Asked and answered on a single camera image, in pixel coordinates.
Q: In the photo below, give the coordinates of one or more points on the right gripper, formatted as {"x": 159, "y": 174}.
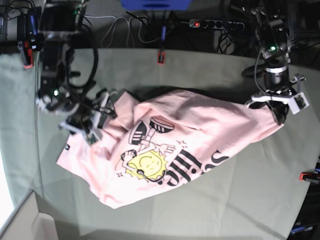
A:
{"x": 91, "y": 113}

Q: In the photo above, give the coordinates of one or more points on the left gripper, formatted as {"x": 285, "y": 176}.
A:
{"x": 277, "y": 102}

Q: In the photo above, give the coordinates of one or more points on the pink printed t-shirt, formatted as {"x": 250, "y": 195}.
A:
{"x": 158, "y": 145}

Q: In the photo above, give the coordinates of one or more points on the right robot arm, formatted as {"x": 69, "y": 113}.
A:
{"x": 60, "y": 21}

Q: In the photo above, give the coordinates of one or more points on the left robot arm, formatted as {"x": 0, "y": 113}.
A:
{"x": 280, "y": 92}

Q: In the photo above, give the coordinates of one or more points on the red black clamp right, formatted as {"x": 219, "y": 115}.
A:
{"x": 311, "y": 177}

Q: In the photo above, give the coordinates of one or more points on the red black clamp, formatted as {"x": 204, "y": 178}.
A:
{"x": 161, "y": 52}
{"x": 311, "y": 177}
{"x": 26, "y": 53}

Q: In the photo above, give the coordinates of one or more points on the green table cloth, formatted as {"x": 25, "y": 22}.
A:
{"x": 256, "y": 195}

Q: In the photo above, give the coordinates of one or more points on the red black clamp left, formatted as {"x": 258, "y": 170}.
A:
{"x": 26, "y": 53}

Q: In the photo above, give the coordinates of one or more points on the red black clamp middle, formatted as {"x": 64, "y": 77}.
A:
{"x": 161, "y": 52}

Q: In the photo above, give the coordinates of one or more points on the black power strip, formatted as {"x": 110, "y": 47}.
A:
{"x": 216, "y": 25}

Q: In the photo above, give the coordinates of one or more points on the white cardboard box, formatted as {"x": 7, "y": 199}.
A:
{"x": 26, "y": 222}

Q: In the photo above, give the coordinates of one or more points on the blue plastic box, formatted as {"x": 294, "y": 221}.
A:
{"x": 156, "y": 5}

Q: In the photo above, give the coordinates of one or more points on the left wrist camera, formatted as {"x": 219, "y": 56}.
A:
{"x": 297, "y": 103}

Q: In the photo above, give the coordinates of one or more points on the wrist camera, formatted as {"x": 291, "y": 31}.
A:
{"x": 93, "y": 136}
{"x": 297, "y": 103}

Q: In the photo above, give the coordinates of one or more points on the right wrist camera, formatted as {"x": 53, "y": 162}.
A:
{"x": 93, "y": 136}

